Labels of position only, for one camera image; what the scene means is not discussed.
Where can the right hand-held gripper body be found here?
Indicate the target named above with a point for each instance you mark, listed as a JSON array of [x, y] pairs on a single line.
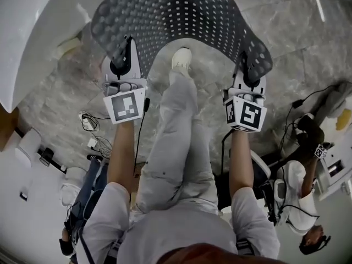
[[248, 114]]

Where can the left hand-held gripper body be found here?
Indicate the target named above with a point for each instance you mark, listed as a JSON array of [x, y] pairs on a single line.
[[125, 107]]

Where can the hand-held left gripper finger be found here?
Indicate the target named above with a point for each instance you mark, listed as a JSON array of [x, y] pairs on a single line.
[[128, 49]]

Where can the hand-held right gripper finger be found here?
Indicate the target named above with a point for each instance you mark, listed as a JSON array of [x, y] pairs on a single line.
[[241, 65]]

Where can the dark grey perforated bath mat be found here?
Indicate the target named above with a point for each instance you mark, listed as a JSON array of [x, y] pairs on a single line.
[[178, 12]]

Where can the white bathtub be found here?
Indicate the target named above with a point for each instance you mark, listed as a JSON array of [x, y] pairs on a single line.
[[33, 43]]

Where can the person's right forearm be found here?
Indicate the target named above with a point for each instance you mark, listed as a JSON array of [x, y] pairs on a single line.
[[240, 161]]

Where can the person's left forearm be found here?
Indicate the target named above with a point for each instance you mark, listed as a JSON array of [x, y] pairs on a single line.
[[122, 155]]

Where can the grey marble floor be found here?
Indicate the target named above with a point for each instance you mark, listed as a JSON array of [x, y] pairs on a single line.
[[68, 92]]

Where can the white power strip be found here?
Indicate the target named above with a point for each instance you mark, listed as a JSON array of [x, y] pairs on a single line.
[[87, 121]]

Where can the white power adapter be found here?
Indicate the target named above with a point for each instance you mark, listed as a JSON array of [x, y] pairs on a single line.
[[92, 143]]

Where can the black power adapter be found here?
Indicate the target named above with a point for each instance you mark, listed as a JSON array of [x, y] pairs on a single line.
[[297, 103]]

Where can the white chair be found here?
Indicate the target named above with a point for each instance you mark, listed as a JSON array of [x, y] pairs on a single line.
[[261, 166]]

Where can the person's white shoe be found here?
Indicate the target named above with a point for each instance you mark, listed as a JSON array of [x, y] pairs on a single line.
[[181, 59]]

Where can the person's grey trousers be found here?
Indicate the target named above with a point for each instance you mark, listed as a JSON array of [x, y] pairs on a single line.
[[176, 147]]

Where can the grey crumpled cloth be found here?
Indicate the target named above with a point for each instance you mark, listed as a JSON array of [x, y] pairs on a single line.
[[334, 98]]

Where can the white toilet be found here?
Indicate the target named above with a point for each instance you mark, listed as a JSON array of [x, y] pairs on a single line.
[[72, 184], [27, 147]]

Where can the brown wooden panel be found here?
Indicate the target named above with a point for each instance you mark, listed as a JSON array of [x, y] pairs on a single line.
[[6, 131]]

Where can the person's light grey shirt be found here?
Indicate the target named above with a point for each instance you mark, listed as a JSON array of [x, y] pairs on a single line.
[[176, 230]]

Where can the white equipment frame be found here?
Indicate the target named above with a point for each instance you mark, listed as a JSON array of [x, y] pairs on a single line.
[[336, 169]]

